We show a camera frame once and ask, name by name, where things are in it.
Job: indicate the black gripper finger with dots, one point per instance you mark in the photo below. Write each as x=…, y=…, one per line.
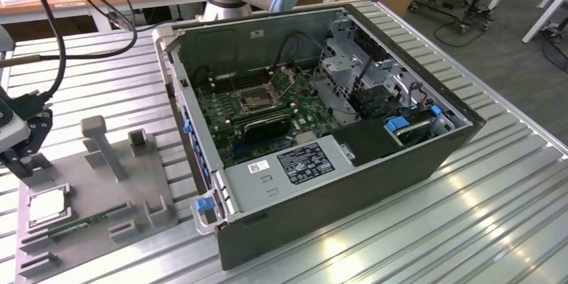
x=40, y=131

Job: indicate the silver CPU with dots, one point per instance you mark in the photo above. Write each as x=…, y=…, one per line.
x=47, y=205

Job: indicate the black RAM slot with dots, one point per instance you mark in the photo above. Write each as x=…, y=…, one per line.
x=241, y=78
x=241, y=74

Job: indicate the CPU socket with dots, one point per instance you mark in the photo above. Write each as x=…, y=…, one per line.
x=257, y=99

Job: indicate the grey parts rack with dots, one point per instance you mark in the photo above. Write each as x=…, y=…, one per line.
x=88, y=191

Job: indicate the green RAM stick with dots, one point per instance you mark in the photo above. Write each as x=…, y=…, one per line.
x=84, y=223

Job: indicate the blue card retainer clip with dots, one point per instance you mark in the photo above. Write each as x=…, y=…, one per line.
x=185, y=126

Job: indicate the blue case release latch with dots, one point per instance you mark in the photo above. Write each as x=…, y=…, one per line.
x=203, y=205

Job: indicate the silver power supply box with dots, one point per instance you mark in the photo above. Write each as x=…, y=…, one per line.
x=252, y=187

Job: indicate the black graphics card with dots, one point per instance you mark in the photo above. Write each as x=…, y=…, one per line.
x=265, y=129

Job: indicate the small silver chipset heatsink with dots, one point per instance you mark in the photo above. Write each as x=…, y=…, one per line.
x=305, y=138

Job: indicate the green motherboard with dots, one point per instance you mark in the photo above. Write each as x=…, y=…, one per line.
x=305, y=97

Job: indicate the silver drive cage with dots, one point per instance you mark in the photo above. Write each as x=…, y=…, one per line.
x=337, y=64

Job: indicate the black open PC case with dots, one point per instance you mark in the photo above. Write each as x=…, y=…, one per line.
x=332, y=214

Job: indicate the hard disk in blue carrier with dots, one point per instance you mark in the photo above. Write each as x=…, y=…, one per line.
x=396, y=123

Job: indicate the small blue drive clip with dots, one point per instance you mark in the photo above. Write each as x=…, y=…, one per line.
x=433, y=111

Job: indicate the white table sticker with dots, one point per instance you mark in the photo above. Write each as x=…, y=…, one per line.
x=500, y=254

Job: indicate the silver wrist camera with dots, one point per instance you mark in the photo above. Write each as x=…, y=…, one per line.
x=11, y=134

